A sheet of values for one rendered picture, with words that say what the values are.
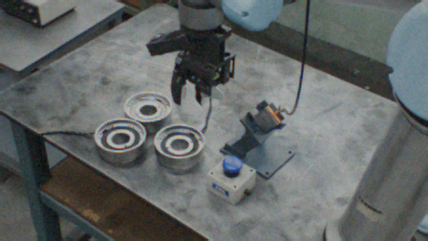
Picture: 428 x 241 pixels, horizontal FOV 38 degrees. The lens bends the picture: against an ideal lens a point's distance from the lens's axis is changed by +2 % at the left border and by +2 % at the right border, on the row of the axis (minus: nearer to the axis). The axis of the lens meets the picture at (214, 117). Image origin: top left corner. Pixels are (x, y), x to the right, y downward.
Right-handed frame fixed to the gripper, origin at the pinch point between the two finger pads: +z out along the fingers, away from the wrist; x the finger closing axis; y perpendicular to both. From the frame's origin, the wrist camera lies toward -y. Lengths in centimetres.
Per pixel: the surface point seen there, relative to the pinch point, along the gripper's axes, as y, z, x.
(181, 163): -0.8, 13.6, -1.7
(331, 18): -46, 73, 162
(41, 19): -79, 25, 28
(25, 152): -43, 30, -9
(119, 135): -16.6, 14.2, -3.0
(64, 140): -26.3, 16.3, -9.8
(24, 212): -82, 96, 10
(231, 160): 9.4, 8.8, 1.3
